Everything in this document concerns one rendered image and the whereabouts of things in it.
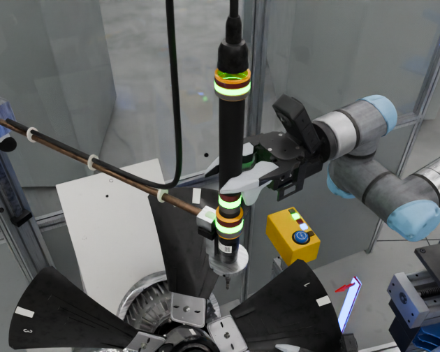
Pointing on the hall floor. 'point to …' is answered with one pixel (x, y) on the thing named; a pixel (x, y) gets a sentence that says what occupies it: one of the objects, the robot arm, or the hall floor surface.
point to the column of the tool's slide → (42, 253)
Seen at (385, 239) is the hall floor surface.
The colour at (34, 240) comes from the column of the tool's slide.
